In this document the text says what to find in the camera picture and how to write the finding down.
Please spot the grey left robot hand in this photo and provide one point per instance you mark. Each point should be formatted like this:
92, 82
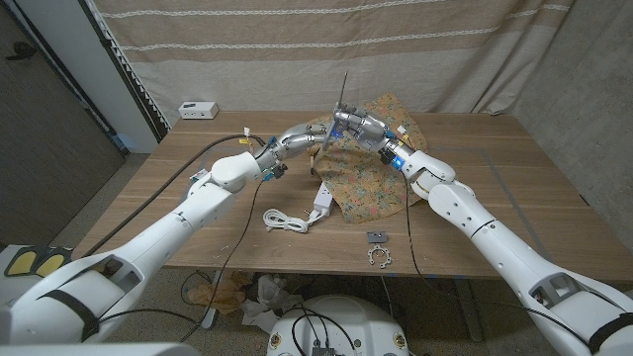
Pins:
297, 138

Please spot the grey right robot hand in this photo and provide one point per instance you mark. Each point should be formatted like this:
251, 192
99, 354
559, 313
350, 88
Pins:
368, 129

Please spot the grey yellow scissors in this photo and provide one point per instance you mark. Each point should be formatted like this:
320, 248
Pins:
330, 131

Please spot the floral patterned cloth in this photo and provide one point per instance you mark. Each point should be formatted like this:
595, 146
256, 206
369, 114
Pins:
361, 188

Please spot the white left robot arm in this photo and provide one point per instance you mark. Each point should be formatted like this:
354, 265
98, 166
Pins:
148, 247

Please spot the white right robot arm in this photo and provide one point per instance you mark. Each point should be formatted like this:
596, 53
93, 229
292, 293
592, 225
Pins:
509, 252

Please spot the crumpled white paper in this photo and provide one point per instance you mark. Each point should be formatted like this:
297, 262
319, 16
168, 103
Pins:
272, 294

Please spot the crumpled brown paper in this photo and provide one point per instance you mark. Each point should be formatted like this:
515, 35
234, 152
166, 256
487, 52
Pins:
217, 296

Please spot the small wooden clothespin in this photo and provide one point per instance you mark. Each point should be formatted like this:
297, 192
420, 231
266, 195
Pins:
312, 168

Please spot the beige striped curtain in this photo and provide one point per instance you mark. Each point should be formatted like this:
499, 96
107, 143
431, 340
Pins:
297, 74

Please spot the white power strip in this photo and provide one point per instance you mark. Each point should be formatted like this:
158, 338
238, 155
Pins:
323, 199

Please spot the white outlet box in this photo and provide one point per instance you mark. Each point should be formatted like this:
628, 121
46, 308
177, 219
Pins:
198, 110

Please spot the grey metal plate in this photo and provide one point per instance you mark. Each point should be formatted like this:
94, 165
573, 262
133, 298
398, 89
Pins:
377, 237

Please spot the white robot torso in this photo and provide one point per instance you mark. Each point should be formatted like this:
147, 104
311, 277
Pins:
346, 321

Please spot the white table leg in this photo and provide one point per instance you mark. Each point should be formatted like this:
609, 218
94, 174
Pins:
210, 316

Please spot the grey fabric curtain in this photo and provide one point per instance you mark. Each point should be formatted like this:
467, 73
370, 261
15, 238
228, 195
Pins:
583, 99

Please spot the dark grey door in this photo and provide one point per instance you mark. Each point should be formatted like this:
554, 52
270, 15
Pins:
44, 148

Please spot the yellow black foot pedal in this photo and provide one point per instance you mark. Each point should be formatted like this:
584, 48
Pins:
20, 263
49, 264

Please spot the white floor platform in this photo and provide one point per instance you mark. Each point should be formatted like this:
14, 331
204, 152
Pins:
7, 282

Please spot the black frame with zigzag trim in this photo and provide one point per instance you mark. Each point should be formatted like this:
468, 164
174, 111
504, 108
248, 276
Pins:
123, 74

